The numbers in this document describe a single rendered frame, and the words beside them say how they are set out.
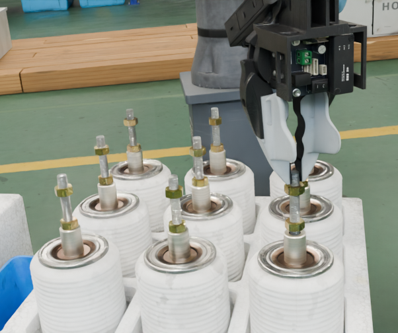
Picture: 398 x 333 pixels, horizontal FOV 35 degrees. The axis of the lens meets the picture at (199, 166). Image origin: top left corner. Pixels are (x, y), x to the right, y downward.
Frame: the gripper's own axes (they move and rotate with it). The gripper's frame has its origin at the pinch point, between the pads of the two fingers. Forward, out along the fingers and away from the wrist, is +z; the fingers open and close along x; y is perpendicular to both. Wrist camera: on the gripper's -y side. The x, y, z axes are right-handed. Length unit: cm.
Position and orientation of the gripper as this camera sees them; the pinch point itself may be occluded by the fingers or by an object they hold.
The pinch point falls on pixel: (291, 166)
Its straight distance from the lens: 61.5
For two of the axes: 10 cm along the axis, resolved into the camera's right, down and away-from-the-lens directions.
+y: 3.2, 3.2, -8.9
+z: 0.7, 9.3, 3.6
